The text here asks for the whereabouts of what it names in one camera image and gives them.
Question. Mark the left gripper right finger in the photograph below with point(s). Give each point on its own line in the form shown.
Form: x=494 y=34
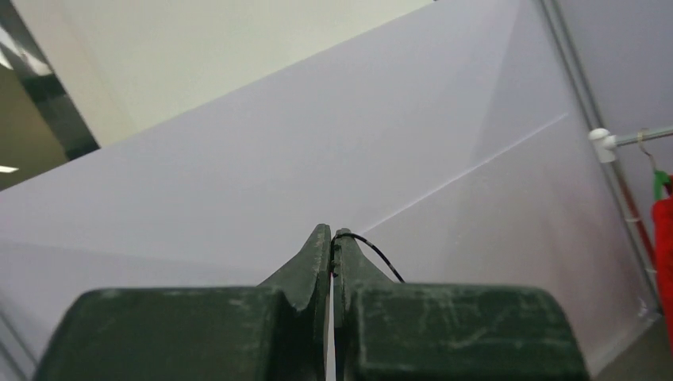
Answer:
x=388 y=329

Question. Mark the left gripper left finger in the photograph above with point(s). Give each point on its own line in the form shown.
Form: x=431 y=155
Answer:
x=275 y=330

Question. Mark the metal clothes rack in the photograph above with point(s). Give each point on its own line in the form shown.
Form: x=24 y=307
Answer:
x=605 y=145

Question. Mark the red t-shirt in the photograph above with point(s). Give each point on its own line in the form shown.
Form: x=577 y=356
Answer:
x=662 y=222

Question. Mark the green hanger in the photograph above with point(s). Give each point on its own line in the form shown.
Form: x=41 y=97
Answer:
x=661 y=183

